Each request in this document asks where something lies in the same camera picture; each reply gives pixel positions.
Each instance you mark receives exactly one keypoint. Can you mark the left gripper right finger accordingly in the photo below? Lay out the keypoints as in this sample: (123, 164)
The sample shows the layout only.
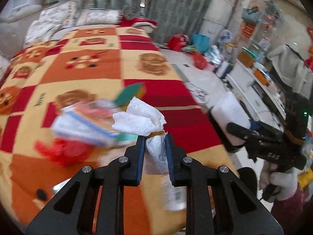
(217, 201)

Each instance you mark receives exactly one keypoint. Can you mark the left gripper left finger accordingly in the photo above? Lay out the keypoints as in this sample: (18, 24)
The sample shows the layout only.
(92, 201)

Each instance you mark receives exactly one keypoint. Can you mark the red plastic bag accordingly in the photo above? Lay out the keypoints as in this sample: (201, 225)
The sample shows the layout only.
(64, 152)
(199, 61)

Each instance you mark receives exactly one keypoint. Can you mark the white tissue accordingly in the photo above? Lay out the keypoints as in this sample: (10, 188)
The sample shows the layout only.
(141, 119)

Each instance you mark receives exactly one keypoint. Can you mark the white gloved right hand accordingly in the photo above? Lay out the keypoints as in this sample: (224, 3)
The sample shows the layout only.
(287, 182)

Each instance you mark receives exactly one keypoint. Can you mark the white tv cabinet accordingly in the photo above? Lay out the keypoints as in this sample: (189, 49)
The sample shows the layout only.
(260, 103)

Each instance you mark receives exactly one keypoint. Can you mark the grey cloth on tv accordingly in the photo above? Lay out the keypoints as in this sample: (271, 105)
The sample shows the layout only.
(292, 69)

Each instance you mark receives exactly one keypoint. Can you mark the white blue snack packet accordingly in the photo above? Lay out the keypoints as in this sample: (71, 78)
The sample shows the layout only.
(90, 123)

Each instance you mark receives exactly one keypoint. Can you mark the red plastic bag on floor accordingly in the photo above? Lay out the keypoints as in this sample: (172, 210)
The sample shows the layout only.
(199, 61)

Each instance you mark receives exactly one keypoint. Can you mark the blue shopping bag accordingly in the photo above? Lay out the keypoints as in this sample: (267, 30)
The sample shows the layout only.
(201, 42)

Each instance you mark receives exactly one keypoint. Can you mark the green yellow sponge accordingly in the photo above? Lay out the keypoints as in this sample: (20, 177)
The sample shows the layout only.
(125, 96)

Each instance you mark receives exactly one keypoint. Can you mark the checkered orange red blanket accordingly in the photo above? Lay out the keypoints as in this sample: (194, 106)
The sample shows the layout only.
(57, 102)

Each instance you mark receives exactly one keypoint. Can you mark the red shopping bag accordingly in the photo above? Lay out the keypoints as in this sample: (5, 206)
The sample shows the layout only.
(178, 42)

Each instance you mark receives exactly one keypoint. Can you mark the white patterned pillow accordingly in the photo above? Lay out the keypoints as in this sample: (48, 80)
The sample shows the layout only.
(99, 16)
(51, 20)

